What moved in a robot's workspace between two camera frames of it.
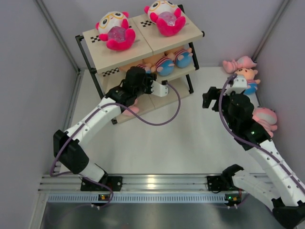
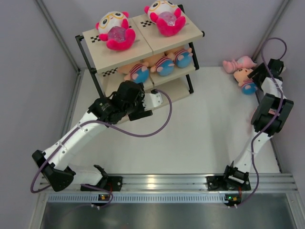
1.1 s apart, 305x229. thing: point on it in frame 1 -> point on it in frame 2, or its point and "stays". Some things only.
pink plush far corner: [244, 62] stays
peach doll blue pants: [251, 83] stays
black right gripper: [214, 93] -> [259, 69]
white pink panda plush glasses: [113, 26] stays
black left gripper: [148, 78] -> [140, 112]
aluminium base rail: [131, 182] stays
